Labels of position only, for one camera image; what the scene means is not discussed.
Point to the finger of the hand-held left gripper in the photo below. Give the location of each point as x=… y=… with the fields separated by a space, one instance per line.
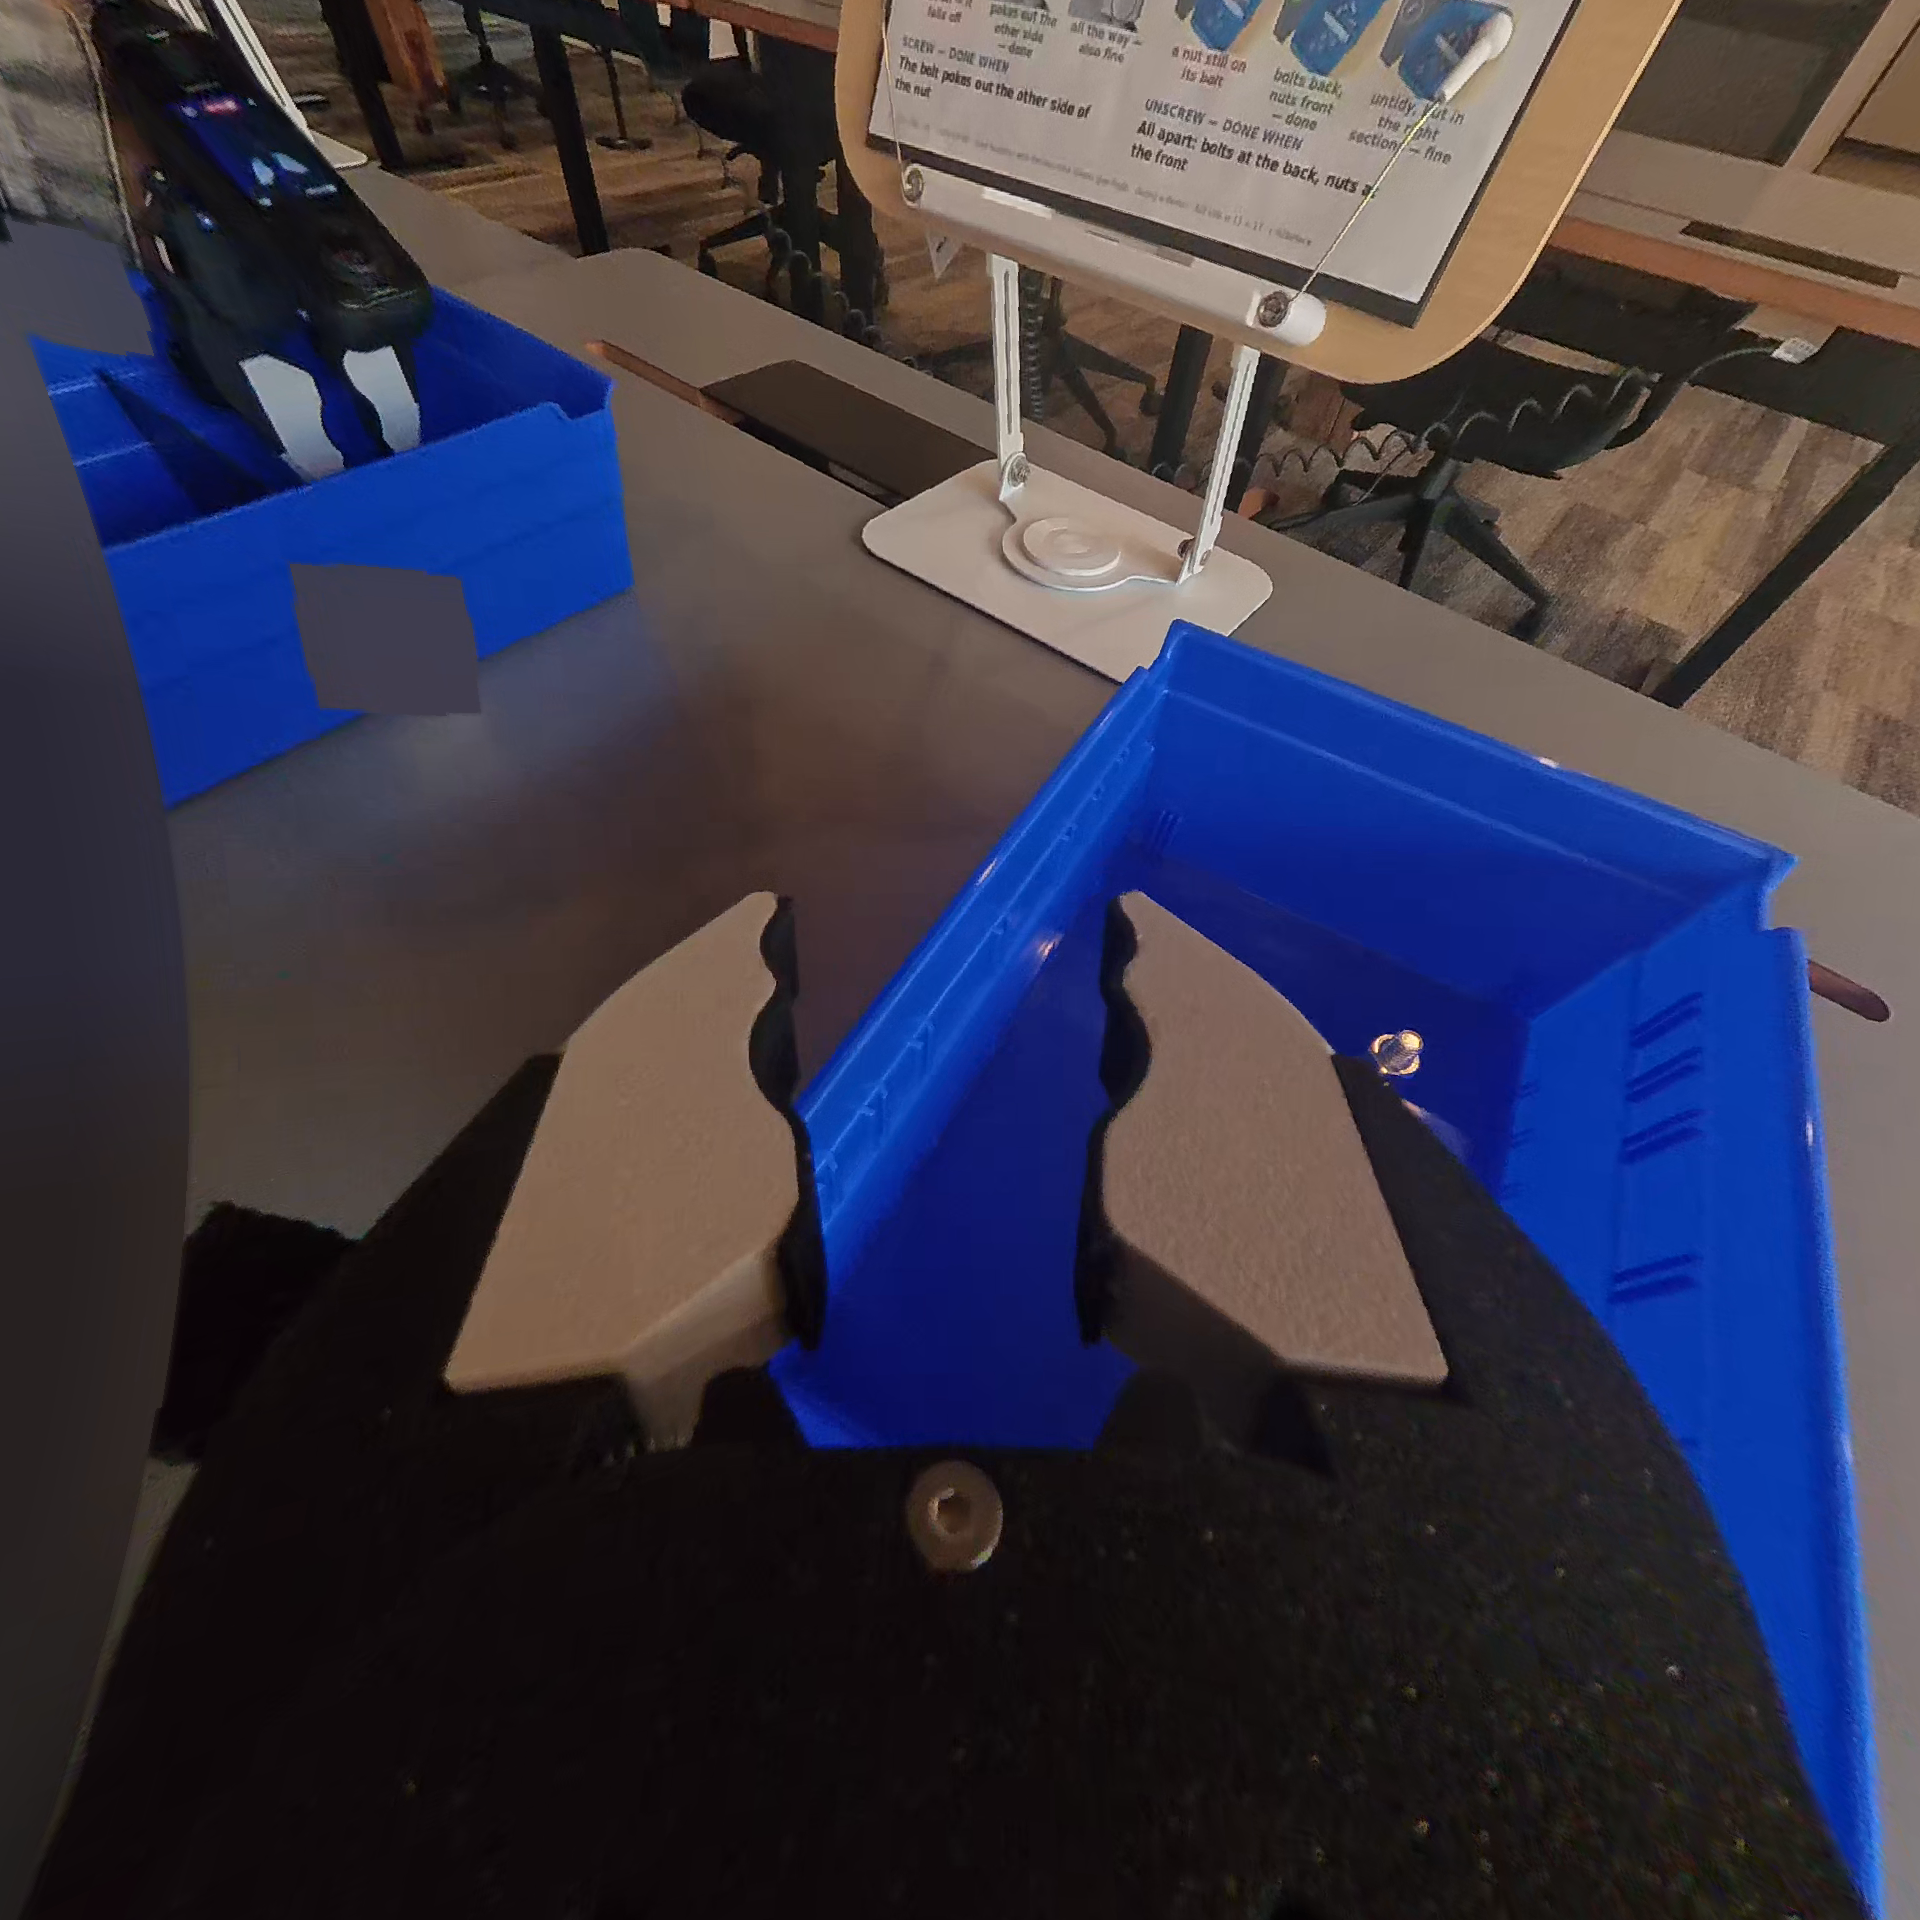
x=288 y=412
x=389 y=397

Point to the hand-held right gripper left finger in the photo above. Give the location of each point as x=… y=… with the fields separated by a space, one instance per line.
x=630 y=1185

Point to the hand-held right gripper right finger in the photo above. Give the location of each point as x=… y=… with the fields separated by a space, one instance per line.
x=1260 y=1201

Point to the blue divided parts bin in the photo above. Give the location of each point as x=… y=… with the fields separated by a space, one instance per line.
x=495 y=495

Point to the steel hex bolt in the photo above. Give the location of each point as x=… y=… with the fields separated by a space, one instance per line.
x=1403 y=1045

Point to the blue plastic bin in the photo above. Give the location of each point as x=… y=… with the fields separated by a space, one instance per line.
x=1652 y=901

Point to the black office chair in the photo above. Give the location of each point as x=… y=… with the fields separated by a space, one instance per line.
x=1442 y=465

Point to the wooden desk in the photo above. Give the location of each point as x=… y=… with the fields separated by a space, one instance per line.
x=1621 y=247

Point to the wooden instruction board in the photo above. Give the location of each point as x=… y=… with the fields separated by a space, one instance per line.
x=1576 y=224

